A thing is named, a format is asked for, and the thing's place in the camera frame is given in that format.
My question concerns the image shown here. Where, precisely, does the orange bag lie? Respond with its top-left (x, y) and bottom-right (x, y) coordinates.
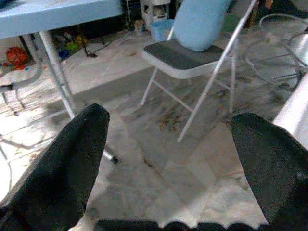
top-left (3, 46), bottom-right (29, 70)

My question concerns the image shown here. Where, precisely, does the white garment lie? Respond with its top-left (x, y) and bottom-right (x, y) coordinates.
top-left (273, 72), bottom-right (308, 145)

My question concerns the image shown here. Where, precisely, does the light blue pillow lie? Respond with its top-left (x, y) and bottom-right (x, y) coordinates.
top-left (172, 0), bottom-right (238, 52)

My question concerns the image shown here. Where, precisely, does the white plastic folding table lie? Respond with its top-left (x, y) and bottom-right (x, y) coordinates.
top-left (0, 0), bottom-right (126, 164)

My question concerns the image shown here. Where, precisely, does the yellow green toy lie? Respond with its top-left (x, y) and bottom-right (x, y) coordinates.
top-left (66, 36), bottom-right (89, 51)

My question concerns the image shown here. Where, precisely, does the blue plastic basket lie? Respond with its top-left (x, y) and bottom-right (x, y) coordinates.
top-left (150, 19), bottom-right (174, 41)

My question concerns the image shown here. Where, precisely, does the clear plastic hose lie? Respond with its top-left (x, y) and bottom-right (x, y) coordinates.
top-left (245, 13), bottom-right (308, 82)

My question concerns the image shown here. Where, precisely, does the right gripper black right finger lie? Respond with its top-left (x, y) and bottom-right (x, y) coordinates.
top-left (230, 112), bottom-right (308, 231)

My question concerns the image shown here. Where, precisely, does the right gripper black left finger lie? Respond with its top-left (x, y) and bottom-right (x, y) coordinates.
top-left (0, 103), bottom-right (111, 231)

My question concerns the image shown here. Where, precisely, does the white folding chair grey seat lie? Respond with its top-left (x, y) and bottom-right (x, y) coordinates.
top-left (139, 0), bottom-right (258, 143)

